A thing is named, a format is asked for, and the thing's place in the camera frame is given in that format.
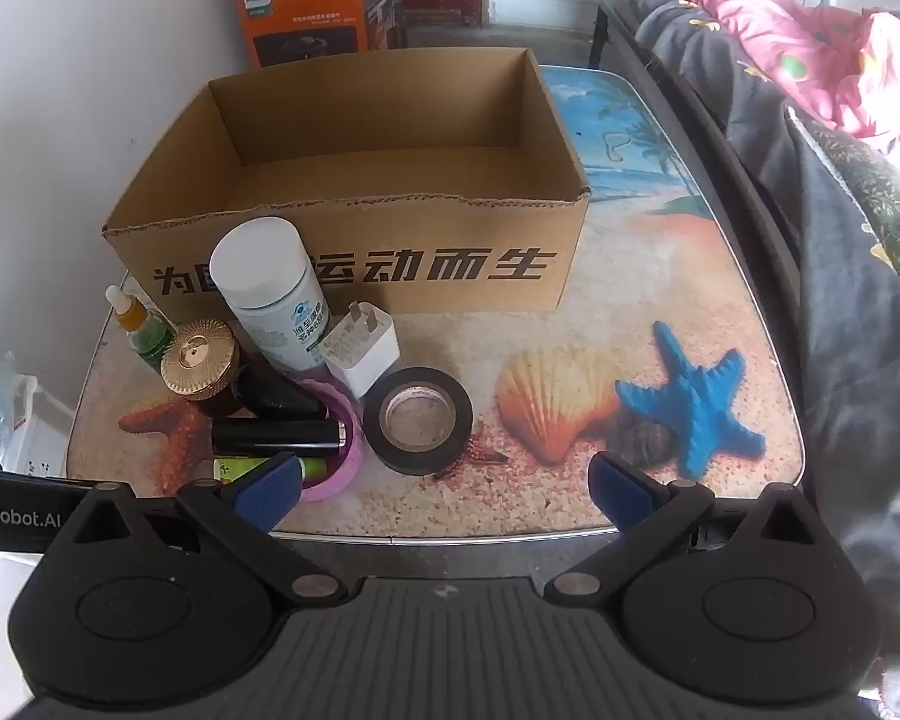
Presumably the black key fob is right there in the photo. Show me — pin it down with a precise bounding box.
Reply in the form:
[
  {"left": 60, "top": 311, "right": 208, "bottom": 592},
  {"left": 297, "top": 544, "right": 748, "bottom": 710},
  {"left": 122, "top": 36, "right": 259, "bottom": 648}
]
[{"left": 236, "top": 366, "right": 329, "bottom": 421}]

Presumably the pink tape ring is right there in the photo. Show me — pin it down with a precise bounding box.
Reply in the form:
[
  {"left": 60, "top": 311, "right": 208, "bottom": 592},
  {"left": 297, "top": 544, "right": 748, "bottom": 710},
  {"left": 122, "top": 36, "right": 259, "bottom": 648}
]
[{"left": 292, "top": 379, "right": 366, "bottom": 502}]

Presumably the black tape roll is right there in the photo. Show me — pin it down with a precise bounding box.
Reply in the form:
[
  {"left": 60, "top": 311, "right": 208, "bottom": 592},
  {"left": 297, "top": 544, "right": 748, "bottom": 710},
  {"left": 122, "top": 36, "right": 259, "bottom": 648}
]
[{"left": 363, "top": 367, "right": 475, "bottom": 475}]

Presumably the green dropper bottle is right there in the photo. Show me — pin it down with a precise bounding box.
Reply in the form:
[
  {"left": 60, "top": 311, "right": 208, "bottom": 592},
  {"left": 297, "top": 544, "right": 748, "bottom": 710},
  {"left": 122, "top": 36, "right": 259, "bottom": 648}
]
[{"left": 105, "top": 285, "right": 177, "bottom": 374}]

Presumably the beach print table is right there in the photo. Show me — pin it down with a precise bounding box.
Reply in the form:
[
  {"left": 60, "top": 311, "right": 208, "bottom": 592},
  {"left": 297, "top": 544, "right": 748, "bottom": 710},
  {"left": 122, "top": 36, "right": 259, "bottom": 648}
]
[{"left": 66, "top": 64, "right": 807, "bottom": 541}]

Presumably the pink floral blanket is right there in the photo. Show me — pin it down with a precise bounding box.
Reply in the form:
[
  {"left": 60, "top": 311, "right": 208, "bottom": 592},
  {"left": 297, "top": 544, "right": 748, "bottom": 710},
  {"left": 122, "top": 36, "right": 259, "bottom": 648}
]
[{"left": 660, "top": 0, "right": 900, "bottom": 140}]

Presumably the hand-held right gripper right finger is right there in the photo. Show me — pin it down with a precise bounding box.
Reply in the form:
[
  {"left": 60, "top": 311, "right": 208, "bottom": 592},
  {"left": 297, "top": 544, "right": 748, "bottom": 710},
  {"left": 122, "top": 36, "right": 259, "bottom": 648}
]
[{"left": 544, "top": 452, "right": 848, "bottom": 608}]

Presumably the green patterned quilt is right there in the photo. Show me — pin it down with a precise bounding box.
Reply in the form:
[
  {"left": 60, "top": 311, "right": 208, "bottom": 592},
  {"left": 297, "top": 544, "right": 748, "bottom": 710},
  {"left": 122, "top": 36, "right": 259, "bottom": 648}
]
[{"left": 787, "top": 105, "right": 900, "bottom": 286}]

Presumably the white charger plug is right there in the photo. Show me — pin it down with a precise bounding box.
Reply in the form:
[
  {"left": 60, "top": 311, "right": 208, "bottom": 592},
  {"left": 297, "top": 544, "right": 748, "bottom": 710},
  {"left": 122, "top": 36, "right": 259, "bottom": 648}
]
[{"left": 321, "top": 301, "right": 401, "bottom": 398}]

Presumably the orange appliance box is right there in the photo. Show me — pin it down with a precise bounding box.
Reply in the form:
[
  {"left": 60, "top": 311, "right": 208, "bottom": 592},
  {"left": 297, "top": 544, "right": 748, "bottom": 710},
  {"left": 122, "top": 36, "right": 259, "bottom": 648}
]
[{"left": 230, "top": 0, "right": 410, "bottom": 70}]

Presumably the brown cardboard box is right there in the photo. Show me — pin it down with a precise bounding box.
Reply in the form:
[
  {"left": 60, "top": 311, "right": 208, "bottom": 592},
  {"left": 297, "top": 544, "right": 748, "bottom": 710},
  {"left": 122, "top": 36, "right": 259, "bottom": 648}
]
[{"left": 101, "top": 47, "right": 592, "bottom": 316}]

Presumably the white pill bottle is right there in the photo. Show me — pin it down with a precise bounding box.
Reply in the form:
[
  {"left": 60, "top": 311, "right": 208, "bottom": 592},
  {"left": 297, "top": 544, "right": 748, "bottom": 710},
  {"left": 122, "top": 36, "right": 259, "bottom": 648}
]
[{"left": 208, "top": 217, "right": 331, "bottom": 372}]

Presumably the gold-capped dark bottle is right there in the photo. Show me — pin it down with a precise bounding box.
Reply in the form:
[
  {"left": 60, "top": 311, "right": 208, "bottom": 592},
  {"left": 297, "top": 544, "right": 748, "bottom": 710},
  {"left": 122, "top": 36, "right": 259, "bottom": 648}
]
[{"left": 160, "top": 320, "right": 241, "bottom": 421}]

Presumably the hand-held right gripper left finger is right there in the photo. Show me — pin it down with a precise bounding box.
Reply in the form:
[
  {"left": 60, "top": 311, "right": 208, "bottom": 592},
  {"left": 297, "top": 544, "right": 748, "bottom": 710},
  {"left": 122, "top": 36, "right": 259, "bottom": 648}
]
[{"left": 49, "top": 452, "right": 350, "bottom": 608}]

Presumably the black lipstick tube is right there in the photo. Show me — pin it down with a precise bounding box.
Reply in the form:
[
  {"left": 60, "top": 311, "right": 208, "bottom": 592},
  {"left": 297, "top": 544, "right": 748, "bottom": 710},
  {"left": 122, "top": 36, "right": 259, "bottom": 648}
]
[{"left": 211, "top": 418, "right": 346, "bottom": 457}]

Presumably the green lip balm tube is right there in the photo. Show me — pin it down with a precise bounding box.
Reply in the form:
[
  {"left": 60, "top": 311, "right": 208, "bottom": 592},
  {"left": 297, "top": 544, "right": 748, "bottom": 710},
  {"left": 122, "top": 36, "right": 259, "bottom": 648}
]
[{"left": 211, "top": 456, "right": 327, "bottom": 485}]

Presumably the grey blanket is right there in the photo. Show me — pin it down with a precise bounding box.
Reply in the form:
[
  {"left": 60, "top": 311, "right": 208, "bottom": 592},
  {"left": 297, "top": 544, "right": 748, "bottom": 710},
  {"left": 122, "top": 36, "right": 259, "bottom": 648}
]
[{"left": 630, "top": 0, "right": 900, "bottom": 706}]

